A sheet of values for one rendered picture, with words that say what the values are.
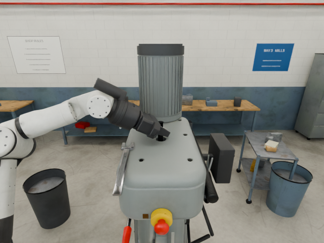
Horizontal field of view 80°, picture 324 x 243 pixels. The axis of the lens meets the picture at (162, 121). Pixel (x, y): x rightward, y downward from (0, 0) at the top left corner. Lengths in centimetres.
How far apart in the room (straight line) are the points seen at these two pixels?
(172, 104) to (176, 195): 41
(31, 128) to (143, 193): 35
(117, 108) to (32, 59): 517
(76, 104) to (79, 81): 465
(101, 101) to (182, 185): 31
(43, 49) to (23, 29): 56
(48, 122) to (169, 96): 45
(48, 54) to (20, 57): 69
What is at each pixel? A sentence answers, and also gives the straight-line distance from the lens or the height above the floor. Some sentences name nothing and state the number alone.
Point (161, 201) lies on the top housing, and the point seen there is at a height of 181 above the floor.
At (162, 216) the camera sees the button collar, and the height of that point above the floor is 178.
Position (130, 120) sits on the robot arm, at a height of 199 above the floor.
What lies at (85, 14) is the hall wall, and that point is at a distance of 513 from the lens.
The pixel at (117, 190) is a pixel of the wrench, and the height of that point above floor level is 190.
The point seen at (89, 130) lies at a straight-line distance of 493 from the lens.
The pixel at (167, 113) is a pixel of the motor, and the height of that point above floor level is 193.
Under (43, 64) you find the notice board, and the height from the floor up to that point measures 174.
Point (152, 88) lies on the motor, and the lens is 80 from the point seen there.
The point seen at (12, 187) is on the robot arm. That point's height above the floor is 186.
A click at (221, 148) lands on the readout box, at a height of 173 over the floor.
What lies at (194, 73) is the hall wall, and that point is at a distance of 494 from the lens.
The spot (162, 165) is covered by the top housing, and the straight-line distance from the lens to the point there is 56.
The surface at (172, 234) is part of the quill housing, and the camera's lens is 87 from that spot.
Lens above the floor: 221
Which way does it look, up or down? 22 degrees down
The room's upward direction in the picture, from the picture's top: straight up
